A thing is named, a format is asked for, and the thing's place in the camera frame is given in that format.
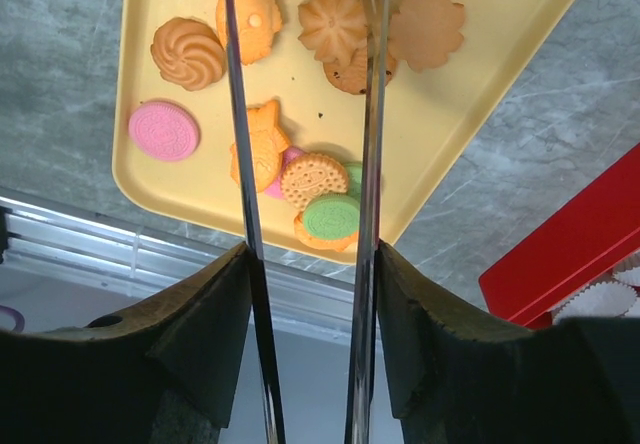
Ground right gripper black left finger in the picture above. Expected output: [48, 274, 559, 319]
[1, 244, 273, 443]

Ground yellow cookie tray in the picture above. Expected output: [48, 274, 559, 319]
[112, 0, 574, 243]

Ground flower butter cookie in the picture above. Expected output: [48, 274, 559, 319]
[298, 0, 368, 66]

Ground aluminium table rail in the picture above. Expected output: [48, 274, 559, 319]
[1, 189, 353, 345]

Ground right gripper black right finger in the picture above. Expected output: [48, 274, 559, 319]
[375, 244, 639, 443]

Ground green sandwich cookie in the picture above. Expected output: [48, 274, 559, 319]
[343, 162, 362, 201]
[302, 194, 360, 241]

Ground beige dotted round cookie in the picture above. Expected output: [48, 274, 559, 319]
[281, 153, 349, 210]

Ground steel tongs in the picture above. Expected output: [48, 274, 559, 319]
[224, 0, 390, 443]

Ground white paper cup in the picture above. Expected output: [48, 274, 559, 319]
[551, 280, 637, 324]
[612, 256, 640, 287]

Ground chocolate chip cookie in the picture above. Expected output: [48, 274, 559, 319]
[323, 47, 367, 95]

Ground maple leaf cookie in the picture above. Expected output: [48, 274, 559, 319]
[388, 0, 466, 73]

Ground pink sandwich cookie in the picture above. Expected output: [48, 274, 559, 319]
[128, 100, 200, 162]
[264, 146, 306, 199]

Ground swirl butter cookie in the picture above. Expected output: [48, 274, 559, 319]
[150, 17, 227, 92]

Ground red cookie box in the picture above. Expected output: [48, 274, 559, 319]
[479, 146, 639, 329]

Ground small orange fish cookie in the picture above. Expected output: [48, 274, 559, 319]
[247, 100, 291, 193]

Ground orange fish cookie under stack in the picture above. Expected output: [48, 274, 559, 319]
[293, 213, 359, 252]

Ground large orange fish cookie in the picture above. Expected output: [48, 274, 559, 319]
[234, 0, 283, 65]

